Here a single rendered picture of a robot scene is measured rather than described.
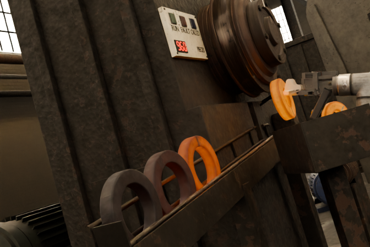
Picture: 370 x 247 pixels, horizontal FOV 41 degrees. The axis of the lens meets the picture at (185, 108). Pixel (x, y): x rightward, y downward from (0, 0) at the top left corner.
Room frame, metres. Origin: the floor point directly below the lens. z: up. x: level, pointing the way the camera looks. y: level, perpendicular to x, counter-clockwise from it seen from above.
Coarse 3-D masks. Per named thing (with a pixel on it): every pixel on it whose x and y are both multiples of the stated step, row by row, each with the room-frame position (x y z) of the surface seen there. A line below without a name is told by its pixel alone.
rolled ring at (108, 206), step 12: (108, 180) 1.03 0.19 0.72; (120, 180) 1.03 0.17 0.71; (132, 180) 1.07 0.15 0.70; (144, 180) 1.11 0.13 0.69; (108, 192) 1.01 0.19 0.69; (120, 192) 1.02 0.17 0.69; (144, 192) 1.11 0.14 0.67; (156, 192) 1.14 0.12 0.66; (108, 204) 0.99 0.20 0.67; (120, 204) 1.01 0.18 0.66; (144, 204) 1.13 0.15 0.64; (156, 204) 1.13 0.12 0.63; (108, 216) 0.99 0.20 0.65; (120, 216) 1.00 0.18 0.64; (144, 216) 1.13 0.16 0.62; (156, 216) 1.12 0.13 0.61; (144, 228) 1.11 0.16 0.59
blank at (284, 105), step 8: (280, 80) 1.79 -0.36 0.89; (272, 88) 1.75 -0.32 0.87; (280, 88) 1.76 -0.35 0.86; (272, 96) 1.74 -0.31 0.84; (280, 96) 1.73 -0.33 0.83; (288, 96) 1.83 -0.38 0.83; (280, 104) 1.73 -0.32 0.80; (288, 104) 1.82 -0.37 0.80; (280, 112) 1.75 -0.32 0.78; (288, 112) 1.75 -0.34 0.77
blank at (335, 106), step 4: (328, 104) 2.33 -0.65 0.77; (332, 104) 2.34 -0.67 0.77; (336, 104) 2.35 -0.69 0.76; (340, 104) 2.36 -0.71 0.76; (324, 108) 2.33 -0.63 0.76; (328, 108) 2.32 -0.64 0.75; (332, 108) 2.34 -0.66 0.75; (336, 108) 2.35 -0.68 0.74; (340, 108) 2.36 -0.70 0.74; (344, 108) 2.37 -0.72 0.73; (324, 112) 2.32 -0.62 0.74; (328, 112) 2.32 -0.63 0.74; (332, 112) 2.33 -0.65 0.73
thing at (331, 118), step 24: (312, 120) 1.33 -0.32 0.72; (336, 120) 1.34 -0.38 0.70; (360, 120) 1.35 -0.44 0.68; (288, 144) 1.46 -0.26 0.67; (312, 144) 1.33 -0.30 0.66; (336, 144) 1.33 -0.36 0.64; (360, 144) 1.34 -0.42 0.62; (288, 168) 1.53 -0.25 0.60; (312, 168) 1.34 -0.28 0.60; (336, 168) 1.46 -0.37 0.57; (336, 192) 1.46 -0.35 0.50; (336, 216) 1.48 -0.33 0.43; (360, 240) 1.46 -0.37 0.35
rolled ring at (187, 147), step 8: (192, 136) 1.38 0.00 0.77; (200, 136) 1.41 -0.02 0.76; (184, 144) 1.35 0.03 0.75; (192, 144) 1.36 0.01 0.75; (200, 144) 1.40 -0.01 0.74; (208, 144) 1.44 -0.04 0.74; (184, 152) 1.33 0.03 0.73; (192, 152) 1.35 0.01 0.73; (200, 152) 1.44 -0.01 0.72; (208, 152) 1.43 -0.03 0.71; (192, 160) 1.34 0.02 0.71; (208, 160) 1.45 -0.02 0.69; (216, 160) 1.46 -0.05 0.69; (192, 168) 1.33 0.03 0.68; (208, 168) 1.45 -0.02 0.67; (216, 168) 1.45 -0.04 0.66; (208, 176) 1.45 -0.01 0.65; (216, 176) 1.43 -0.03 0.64; (200, 184) 1.34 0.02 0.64
